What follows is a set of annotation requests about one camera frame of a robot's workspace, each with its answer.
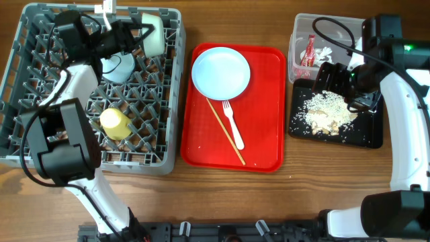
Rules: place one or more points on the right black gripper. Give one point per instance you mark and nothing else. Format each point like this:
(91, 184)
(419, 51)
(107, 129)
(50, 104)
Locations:
(336, 71)

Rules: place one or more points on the light blue bowl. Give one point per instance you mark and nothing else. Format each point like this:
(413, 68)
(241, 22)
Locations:
(118, 68)

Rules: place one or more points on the white plastic fork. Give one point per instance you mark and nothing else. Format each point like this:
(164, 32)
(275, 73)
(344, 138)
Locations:
(228, 112)

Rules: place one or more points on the clear plastic waste bin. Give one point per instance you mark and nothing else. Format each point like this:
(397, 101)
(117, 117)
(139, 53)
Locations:
(302, 30)

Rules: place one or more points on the mint green bowl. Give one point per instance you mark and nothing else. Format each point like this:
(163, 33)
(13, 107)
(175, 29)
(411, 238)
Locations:
(154, 43)

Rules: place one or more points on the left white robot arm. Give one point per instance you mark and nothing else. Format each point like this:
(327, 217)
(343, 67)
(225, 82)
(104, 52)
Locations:
(61, 141)

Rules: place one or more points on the yellow plastic cup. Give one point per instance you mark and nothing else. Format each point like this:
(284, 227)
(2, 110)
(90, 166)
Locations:
(115, 124)

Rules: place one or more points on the rice and peanut waste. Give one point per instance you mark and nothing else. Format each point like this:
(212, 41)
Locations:
(324, 113)

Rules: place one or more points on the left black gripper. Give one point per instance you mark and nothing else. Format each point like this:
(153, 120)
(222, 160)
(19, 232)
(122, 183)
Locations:
(125, 36)

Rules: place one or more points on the white tissue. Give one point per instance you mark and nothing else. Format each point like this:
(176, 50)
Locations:
(322, 55)

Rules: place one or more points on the red snack wrapper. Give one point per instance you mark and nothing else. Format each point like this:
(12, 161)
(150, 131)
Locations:
(308, 59)

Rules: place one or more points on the black food waste tray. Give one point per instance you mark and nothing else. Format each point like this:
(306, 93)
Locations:
(365, 131)

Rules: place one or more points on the large light blue plate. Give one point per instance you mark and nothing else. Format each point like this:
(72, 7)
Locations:
(220, 73)

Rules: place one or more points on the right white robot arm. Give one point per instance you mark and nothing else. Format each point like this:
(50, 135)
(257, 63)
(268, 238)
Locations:
(398, 69)

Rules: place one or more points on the red plastic tray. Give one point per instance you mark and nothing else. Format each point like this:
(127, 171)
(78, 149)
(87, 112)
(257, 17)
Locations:
(259, 113)

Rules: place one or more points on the wooden chopstick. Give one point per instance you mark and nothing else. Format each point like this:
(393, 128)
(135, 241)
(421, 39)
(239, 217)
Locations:
(226, 133)

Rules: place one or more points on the grey plastic dishwasher rack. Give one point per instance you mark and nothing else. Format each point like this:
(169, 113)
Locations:
(149, 98)

